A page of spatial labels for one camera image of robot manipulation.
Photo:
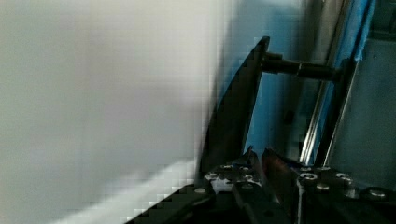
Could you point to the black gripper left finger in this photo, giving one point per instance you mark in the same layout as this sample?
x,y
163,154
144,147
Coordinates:
x,y
234,190

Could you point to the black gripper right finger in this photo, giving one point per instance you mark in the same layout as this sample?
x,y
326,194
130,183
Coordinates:
x,y
324,195

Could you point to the black oven door handle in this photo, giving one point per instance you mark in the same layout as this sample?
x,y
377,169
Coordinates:
x,y
228,127

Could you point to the black toaster oven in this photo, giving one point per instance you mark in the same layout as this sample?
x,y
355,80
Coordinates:
x,y
292,115

